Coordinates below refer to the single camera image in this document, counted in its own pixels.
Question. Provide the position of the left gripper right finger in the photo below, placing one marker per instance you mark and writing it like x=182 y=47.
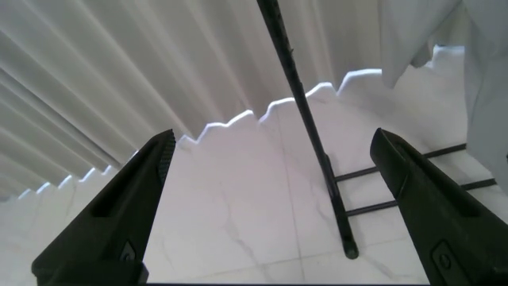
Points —
x=448 y=222

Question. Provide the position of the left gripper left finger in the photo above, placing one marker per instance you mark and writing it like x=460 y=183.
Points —
x=111 y=218

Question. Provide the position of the pale grey shorts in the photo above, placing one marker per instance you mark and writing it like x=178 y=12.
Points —
x=488 y=99

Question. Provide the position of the black clothes rack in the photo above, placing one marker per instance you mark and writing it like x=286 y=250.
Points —
x=301 y=99

